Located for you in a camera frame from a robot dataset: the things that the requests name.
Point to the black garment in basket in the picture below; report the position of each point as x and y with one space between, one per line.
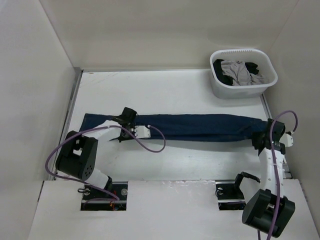
222 75

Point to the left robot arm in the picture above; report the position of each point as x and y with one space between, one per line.
77 157

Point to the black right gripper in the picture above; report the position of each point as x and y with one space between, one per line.
254 136

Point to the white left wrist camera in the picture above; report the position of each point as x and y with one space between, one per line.
141 132

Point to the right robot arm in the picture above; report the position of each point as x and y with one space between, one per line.
266 205

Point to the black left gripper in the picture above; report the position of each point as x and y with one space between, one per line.
121 138

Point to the grey garment in basket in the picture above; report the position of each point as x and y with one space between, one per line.
237 72

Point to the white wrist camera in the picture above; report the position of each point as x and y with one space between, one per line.
141 132
287 139

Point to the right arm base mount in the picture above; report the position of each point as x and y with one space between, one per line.
229 197

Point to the white plastic laundry basket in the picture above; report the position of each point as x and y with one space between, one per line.
241 73

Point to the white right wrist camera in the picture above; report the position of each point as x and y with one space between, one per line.
287 139

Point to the dark blue denim jeans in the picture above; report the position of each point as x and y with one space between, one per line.
218 128

